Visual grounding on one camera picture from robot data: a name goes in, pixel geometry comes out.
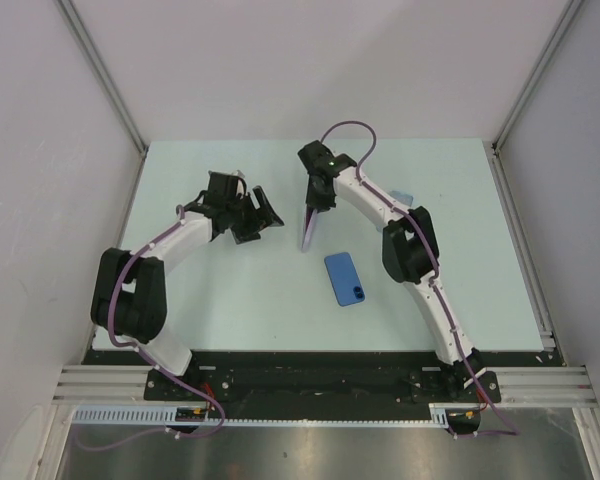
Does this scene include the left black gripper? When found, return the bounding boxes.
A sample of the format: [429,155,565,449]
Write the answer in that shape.
[225,186,283,244]

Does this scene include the phone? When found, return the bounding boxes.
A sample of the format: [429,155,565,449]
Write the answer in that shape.
[324,252,366,307]
[300,208,318,252]

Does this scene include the light blue phone case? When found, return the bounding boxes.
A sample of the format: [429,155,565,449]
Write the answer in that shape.
[389,190,414,207]

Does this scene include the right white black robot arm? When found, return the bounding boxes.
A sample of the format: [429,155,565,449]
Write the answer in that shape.
[298,141,486,401]

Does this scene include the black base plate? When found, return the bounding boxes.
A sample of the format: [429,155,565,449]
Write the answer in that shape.
[82,348,564,421]

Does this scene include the right aluminium frame post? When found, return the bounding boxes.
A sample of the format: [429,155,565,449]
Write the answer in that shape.
[490,0,587,151]

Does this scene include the aluminium frame post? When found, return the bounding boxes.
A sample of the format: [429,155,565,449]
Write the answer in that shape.
[490,0,587,151]
[54,0,148,157]

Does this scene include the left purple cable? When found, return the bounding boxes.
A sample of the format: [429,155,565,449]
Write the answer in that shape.
[74,204,226,451]

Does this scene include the white slotted cable duct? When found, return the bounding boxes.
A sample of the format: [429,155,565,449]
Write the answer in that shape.
[72,405,448,429]

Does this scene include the left aluminium frame post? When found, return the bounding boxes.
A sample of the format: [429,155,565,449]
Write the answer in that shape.
[54,0,148,157]

